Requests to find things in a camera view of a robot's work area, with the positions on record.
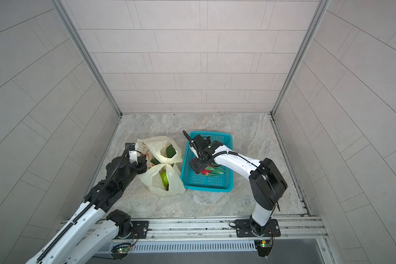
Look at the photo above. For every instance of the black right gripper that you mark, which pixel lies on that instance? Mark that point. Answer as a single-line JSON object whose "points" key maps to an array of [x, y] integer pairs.
{"points": [[196, 164]]}

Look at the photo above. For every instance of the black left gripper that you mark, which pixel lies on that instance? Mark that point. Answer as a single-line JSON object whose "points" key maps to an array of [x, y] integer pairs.
{"points": [[140, 166]]}

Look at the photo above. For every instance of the pink dragon fruit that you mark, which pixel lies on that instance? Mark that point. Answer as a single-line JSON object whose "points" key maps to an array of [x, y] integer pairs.
{"points": [[211, 170]]}

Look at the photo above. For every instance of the translucent cream plastic bag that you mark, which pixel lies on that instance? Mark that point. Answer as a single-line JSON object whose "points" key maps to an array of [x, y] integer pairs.
{"points": [[155, 150]]}

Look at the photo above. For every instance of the dark green avocado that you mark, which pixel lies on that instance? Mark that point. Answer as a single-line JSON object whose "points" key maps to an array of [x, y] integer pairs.
{"points": [[170, 151]]}

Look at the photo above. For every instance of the green guava fruit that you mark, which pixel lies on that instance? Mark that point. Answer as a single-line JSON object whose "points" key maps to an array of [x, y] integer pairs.
{"points": [[165, 180]]}

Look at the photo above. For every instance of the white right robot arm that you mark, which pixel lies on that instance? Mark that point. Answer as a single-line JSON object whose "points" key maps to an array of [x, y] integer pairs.
{"points": [[266, 181]]}

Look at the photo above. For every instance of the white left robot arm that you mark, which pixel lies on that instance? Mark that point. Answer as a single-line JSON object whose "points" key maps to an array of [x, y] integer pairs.
{"points": [[94, 224]]}

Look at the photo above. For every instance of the teal plastic basket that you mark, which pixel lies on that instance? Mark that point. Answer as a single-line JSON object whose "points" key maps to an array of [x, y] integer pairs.
{"points": [[220, 183]]}

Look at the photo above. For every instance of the left circuit board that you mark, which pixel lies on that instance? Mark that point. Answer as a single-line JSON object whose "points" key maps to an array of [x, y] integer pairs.
{"points": [[120, 251]]}

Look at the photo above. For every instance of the circuit board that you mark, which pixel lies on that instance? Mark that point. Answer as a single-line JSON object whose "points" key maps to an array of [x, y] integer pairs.
{"points": [[264, 247], [120, 251]]}

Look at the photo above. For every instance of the right circuit board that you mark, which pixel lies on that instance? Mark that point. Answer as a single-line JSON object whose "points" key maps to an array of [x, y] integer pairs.
{"points": [[264, 247]]}

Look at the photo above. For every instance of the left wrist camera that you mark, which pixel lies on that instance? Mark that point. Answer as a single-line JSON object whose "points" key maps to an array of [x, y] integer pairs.
{"points": [[132, 152]]}

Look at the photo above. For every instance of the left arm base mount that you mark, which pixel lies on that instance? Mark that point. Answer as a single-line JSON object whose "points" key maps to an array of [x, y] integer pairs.
{"points": [[126, 227]]}

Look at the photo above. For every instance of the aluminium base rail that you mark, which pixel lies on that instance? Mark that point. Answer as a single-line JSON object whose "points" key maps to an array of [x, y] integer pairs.
{"points": [[199, 235]]}

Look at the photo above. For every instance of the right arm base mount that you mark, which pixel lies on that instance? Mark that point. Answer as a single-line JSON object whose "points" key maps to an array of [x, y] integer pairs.
{"points": [[248, 228]]}

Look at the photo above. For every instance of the left aluminium corner post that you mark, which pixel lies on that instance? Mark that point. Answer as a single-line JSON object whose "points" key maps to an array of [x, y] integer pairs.
{"points": [[74, 35]]}

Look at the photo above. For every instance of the aluminium corner post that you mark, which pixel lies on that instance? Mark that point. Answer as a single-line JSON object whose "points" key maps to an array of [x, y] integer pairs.
{"points": [[74, 35], [309, 35]]}

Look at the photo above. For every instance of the right aluminium corner post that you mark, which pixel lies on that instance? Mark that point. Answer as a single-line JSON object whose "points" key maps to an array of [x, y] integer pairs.
{"points": [[309, 35]]}

